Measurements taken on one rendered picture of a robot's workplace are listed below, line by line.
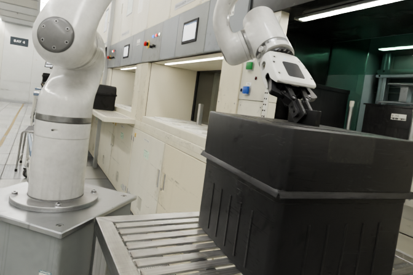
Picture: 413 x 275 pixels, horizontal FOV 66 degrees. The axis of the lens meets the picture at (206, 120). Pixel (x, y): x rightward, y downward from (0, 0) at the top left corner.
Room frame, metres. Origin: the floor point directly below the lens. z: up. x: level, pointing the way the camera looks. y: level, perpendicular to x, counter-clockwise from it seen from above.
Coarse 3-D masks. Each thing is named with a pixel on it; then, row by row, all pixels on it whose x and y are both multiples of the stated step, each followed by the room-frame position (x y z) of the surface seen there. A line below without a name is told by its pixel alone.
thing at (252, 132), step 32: (224, 128) 0.61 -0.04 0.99; (256, 128) 0.51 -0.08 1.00; (288, 128) 0.44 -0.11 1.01; (320, 128) 0.52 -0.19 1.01; (224, 160) 0.59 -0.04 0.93; (256, 160) 0.49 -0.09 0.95; (288, 160) 0.44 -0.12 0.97; (320, 160) 0.46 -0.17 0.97; (352, 160) 0.48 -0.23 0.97; (384, 160) 0.51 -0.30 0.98; (288, 192) 0.44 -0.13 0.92; (320, 192) 0.46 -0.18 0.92; (352, 192) 0.49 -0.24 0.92; (384, 192) 0.52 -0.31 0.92
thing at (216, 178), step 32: (224, 192) 0.59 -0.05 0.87; (256, 192) 0.49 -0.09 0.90; (224, 224) 0.57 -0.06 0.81; (256, 224) 0.48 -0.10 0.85; (288, 224) 0.45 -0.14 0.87; (320, 224) 0.47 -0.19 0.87; (352, 224) 0.50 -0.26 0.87; (384, 224) 0.53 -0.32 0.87; (256, 256) 0.47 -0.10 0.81; (288, 256) 0.45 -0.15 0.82; (320, 256) 0.48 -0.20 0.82; (352, 256) 0.50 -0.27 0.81; (384, 256) 0.53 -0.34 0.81
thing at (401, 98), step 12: (396, 84) 1.35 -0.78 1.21; (408, 84) 1.30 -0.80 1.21; (408, 96) 1.33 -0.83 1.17; (372, 108) 1.36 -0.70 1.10; (384, 108) 1.32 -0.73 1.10; (396, 108) 1.27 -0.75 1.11; (408, 108) 1.23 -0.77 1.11; (372, 120) 1.36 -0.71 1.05; (384, 120) 1.31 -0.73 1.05; (396, 120) 1.27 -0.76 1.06; (408, 120) 1.23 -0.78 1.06; (372, 132) 1.35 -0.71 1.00; (384, 132) 1.30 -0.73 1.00; (396, 132) 1.26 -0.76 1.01; (408, 132) 1.22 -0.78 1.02
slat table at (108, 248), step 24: (120, 216) 0.67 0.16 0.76; (144, 216) 0.69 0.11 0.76; (168, 216) 0.71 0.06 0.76; (192, 216) 0.73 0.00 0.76; (96, 240) 0.63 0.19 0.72; (120, 240) 0.56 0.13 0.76; (144, 240) 0.58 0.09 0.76; (168, 240) 0.59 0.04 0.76; (192, 240) 0.60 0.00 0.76; (96, 264) 0.63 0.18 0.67; (120, 264) 0.48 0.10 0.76; (144, 264) 0.49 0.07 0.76; (168, 264) 0.51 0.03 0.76; (192, 264) 0.51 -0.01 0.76; (216, 264) 0.52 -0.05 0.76; (408, 264) 0.64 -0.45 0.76
